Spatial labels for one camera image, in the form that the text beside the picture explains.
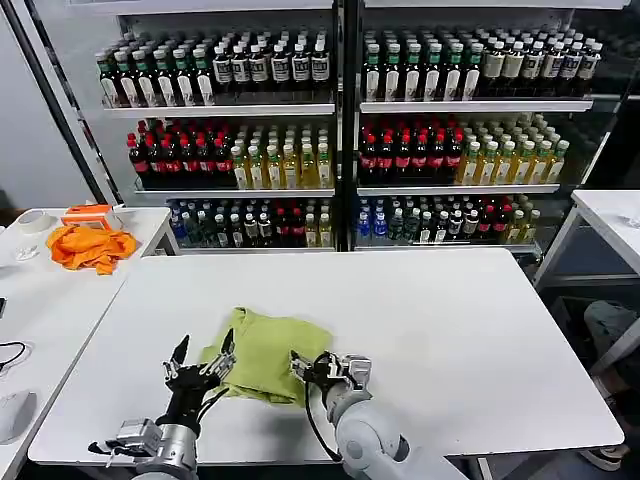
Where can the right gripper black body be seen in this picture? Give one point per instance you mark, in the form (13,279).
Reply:
(327,372)

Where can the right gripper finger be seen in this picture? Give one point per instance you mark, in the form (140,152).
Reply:
(302,362)
(304,376)

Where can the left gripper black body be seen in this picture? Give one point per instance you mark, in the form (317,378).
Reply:
(187,395)

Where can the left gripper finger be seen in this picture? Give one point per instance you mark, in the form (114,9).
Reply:
(176,362)
(222,362)

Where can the yellow-green shirt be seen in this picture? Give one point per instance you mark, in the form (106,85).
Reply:
(270,350)

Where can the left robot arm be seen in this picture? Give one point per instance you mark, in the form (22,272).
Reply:
(165,450)

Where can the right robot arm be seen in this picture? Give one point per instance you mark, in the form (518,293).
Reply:
(365,430)

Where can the orange cloth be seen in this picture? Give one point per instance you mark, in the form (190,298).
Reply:
(90,247)

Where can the white side table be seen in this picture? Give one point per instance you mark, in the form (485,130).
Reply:
(45,300)

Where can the grey computer mouse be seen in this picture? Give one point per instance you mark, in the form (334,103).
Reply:
(17,415)

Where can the orange and white box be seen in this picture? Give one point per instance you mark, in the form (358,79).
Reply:
(87,216)

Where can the black flat device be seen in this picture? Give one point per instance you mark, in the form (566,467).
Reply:
(2,307)

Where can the crumpled clear plastic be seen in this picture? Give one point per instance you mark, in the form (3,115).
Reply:
(26,252)

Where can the white tape roll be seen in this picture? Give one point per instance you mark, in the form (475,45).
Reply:
(32,221)

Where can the shelf rack of drink bottles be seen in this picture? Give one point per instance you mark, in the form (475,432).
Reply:
(280,150)

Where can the person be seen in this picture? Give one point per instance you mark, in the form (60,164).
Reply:
(610,325)

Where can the black slanted pole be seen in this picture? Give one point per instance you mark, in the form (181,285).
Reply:
(60,95)

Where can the white table with grey legs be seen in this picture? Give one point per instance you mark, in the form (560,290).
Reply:
(607,220)

